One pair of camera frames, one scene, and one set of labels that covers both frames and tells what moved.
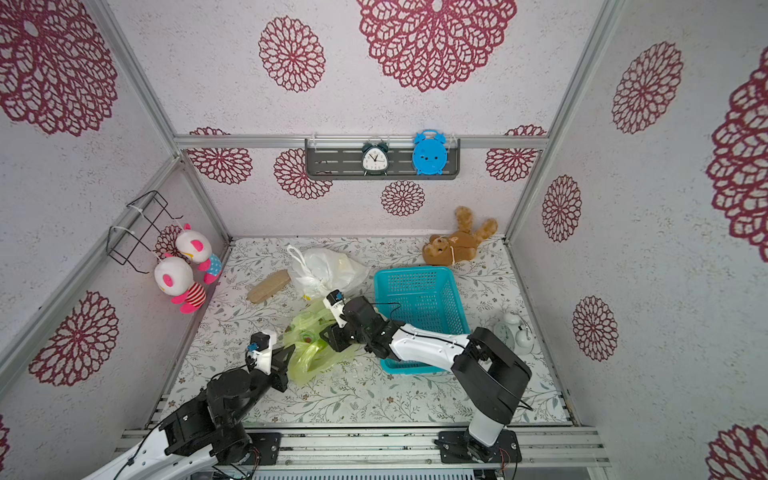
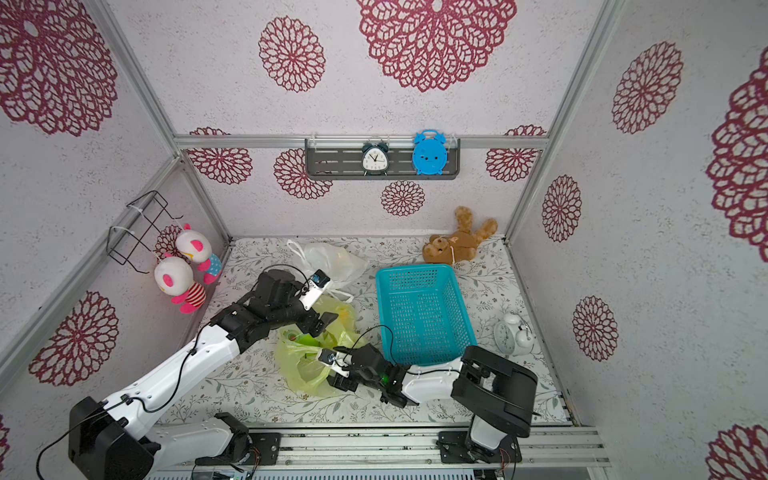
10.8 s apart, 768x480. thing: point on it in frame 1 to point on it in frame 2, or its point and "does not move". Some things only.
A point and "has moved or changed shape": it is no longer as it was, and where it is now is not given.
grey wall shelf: (342, 159) does not move
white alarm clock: (519, 342) does not move
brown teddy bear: (461, 245) does not move
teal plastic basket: (423, 297) does not move
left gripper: (281, 362) to (308, 325)
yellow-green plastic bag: (310, 353) has moved or changed shape
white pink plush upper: (195, 246) does not move
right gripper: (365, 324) to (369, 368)
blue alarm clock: (429, 152) does not move
